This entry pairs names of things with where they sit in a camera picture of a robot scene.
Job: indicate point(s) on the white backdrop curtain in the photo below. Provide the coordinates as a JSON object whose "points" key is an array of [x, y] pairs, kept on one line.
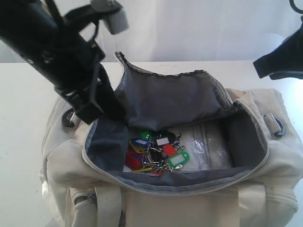
{"points": [[200, 30]]}

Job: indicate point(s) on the clear plastic bag inside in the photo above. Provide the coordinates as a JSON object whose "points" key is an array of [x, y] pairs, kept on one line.
{"points": [[205, 145]]}

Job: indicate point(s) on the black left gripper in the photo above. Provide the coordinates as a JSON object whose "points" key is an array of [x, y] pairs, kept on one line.
{"points": [[67, 60]]}

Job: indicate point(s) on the colourful key tag bunch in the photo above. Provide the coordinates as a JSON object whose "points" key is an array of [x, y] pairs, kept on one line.
{"points": [[156, 153]]}

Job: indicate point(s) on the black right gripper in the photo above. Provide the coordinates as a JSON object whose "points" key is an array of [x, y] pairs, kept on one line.
{"points": [[286, 61]]}

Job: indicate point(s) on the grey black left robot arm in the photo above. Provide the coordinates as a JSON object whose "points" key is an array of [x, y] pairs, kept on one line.
{"points": [[19, 16]]}

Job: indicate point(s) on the cream duffel bag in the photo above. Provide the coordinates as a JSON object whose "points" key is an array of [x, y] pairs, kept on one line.
{"points": [[83, 164]]}

